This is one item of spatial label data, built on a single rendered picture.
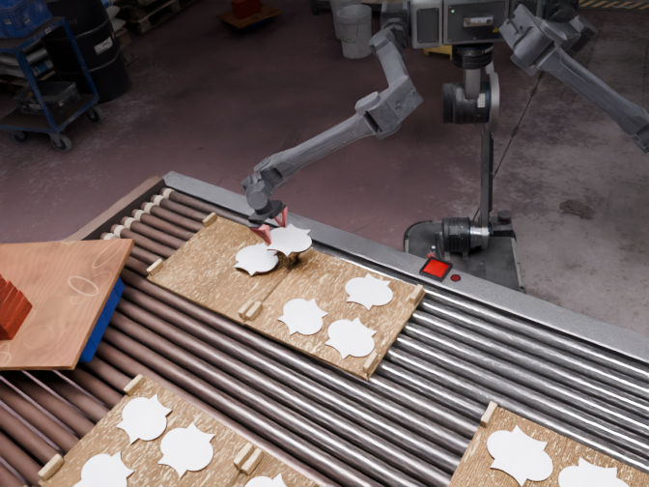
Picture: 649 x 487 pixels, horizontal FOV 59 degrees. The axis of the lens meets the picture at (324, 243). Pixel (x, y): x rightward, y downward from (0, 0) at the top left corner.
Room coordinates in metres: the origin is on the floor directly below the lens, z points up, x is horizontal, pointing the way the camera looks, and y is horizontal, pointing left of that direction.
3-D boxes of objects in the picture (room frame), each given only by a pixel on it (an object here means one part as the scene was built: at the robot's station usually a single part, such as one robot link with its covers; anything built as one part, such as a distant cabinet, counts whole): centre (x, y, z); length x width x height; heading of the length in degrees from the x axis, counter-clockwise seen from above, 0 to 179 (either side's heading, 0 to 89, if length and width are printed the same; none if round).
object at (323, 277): (1.15, 0.00, 0.93); 0.41 x 0.35 x 0.02; 51
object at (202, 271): (1.41, 0.32, 0.93); 0.41 x 0.35 x 0.02; 50
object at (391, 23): (1.76, -0.33, 1.45); 0.09 x 0.08 x 0.12; 77
